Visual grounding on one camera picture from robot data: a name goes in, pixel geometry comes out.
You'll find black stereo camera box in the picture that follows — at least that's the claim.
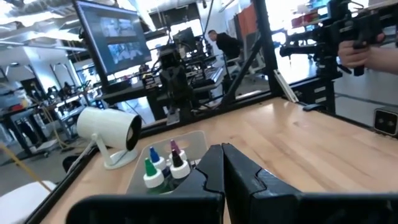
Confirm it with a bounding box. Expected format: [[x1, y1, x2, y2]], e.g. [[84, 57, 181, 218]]
[[373, 106, 398, 137]]

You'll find white lined trash bin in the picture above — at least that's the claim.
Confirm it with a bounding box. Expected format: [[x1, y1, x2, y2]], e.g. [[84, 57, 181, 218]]
[[0, 180, 57, 224]]

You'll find clear plastic tray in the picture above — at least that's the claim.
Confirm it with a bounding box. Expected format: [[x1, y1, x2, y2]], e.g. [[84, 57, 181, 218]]
[[126, 129, 208, 195]]

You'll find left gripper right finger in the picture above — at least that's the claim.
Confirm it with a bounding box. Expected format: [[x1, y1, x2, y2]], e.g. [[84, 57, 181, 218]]
[[221, 142, 398, 224]]

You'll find person's forearm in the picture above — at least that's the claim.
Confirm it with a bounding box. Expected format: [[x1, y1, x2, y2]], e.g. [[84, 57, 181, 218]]
[[368, 45, 398, 76]]

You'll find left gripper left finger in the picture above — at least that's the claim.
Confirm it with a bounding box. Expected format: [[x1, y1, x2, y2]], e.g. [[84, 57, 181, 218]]
[[65, 144, 226, 224]]

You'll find black desk monitor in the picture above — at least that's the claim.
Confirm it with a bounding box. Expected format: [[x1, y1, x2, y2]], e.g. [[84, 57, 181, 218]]
[[172, 27, 199, 53]]

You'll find black metal table frame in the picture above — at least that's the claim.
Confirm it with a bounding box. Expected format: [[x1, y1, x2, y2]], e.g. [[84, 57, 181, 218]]
[[26, 0, 398, 224]]

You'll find grey computer cart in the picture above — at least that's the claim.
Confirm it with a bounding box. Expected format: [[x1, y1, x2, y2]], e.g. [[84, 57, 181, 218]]
[[95, 67, 226, 123]]

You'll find large black food coloring bottle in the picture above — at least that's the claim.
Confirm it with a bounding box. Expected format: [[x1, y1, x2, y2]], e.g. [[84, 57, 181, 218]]
[[169, 149, 192, 185]]

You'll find black keyboard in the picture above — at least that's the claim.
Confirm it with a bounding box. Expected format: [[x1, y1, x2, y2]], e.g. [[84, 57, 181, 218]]
[[192, 67, 225, 88]]

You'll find orange partition panel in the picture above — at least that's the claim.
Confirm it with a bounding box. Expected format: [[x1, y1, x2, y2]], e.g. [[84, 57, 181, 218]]
[[238, 2, 259, 43]]

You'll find person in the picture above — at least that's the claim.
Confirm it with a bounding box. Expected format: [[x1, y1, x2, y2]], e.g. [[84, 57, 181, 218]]
[[207, 29, 243, 62]]

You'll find large purple food coloring bottle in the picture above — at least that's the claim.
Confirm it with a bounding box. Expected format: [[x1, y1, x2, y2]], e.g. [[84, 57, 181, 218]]
[[168, 139, 188, 161]]

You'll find yellow hanging cable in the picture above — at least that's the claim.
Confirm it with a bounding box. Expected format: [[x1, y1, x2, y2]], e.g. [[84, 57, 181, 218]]
[[0, 142, 53, 192]]

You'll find large black display screen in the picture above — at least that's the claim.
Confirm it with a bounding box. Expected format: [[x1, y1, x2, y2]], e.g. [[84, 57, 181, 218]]
[[72, 0, 153, 91]]

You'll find person's hand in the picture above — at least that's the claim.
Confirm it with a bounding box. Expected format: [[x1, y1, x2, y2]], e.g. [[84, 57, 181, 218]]
[[337, 32, 386, 70]]

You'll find large green food coloring bottle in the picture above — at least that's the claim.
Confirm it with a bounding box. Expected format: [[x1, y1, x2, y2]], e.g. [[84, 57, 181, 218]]
[[142, 157, 166, 194]]

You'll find large blue food coloring bottle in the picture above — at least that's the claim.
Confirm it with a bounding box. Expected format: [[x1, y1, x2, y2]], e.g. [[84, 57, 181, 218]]
[[149, 146, 170, 179]]

